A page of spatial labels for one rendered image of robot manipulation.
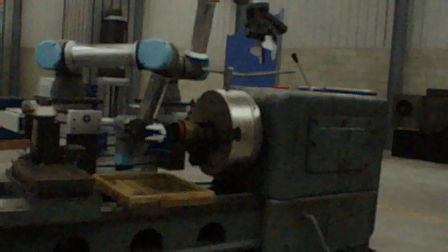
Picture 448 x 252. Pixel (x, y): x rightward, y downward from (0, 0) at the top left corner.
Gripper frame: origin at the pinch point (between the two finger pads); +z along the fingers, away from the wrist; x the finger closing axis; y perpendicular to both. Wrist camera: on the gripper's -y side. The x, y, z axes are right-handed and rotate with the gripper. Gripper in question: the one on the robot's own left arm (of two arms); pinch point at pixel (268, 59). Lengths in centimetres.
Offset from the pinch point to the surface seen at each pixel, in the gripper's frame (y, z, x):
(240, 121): 15.7, 23.6, 1.2
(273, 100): 2.9, 16.3, 4.2
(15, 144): -34, -51, -696
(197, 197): 33, 48, -2
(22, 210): 87, 48, 3
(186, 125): 30.1, 23.3, -10.7
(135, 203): 54, 49, -2
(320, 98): -14.2, 16.0, 10.1
